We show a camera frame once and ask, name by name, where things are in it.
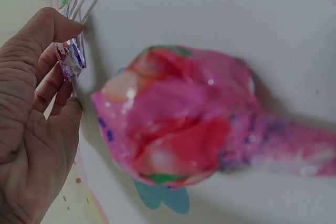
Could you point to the person's left hand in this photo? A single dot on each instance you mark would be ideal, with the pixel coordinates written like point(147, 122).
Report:
point(15, 119)

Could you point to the person's left thumb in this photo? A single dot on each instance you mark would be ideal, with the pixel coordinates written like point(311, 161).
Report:
point(42, 28)

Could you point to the white lollipop stick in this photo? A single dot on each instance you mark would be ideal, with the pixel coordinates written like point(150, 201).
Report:
point(82, 1)
point(94, 4)

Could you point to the pink wrapped lollipop, strawberry print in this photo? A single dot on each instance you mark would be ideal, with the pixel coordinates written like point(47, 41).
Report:
point(170, 98)

